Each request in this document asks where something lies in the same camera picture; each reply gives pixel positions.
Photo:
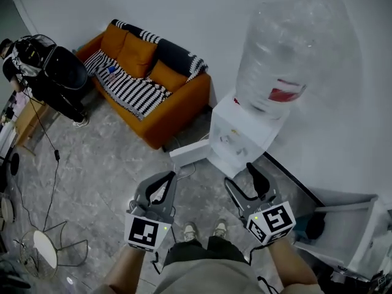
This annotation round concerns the plastic-wrapped clear water jug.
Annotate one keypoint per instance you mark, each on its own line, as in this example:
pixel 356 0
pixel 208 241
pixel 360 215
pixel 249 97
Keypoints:
pixel 291 41

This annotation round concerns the person's beige shirt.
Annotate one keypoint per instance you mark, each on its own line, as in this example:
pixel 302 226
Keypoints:
pixel 208 277

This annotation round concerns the person's right shoe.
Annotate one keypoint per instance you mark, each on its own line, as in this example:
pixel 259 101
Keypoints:
pixel 220 228

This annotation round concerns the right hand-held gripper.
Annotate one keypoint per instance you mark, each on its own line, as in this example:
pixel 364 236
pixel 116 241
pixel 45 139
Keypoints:
pixel 275 222

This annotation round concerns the light wooden table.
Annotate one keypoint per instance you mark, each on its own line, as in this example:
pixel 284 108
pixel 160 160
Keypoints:
pixel 29 121

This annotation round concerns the small blue item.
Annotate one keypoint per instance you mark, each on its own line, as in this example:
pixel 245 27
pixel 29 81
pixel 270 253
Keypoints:
pixel 111 70

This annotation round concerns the orange sofa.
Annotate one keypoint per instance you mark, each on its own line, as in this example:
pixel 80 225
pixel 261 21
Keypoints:
pixel 171 118

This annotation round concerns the person's shoe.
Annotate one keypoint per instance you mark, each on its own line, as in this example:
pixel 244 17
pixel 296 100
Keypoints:
pixel 190 231
pixel 220 228

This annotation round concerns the black round stool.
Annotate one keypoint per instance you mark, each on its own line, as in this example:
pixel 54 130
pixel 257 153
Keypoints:
pixel 14 164

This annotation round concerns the person's right forearm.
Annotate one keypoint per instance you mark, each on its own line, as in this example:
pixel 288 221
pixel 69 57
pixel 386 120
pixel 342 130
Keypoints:
pixel 291 262

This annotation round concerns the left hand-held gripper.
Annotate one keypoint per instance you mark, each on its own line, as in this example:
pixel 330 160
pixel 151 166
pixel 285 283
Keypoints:
pixel 142 231

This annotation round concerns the person's black shorts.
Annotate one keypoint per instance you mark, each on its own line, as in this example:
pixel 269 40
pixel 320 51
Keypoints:
pixel 220 247

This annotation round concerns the white side table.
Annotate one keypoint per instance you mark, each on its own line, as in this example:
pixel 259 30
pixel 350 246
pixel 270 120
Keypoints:
pixel 352 225

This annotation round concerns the white water dispenser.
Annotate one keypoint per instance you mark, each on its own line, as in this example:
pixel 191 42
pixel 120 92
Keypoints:
pixel 245 127

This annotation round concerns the orange sofa cushion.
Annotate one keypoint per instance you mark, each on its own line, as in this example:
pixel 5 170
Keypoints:
pixel 113 41
pixel 168 76
pixel 136 54

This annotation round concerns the person's left shoe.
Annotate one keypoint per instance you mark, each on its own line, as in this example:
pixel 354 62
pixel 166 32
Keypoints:
pixel 190 231

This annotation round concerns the person's left forearm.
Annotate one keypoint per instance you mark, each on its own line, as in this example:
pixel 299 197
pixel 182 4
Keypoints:
pixel 125 271

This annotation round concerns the black white striped blanket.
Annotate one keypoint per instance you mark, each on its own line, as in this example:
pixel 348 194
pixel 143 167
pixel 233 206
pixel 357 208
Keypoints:
pixel 131 90

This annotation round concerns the black throw with white fringe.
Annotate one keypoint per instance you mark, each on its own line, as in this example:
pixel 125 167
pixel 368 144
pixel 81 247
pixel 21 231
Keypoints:
pixel 174 54

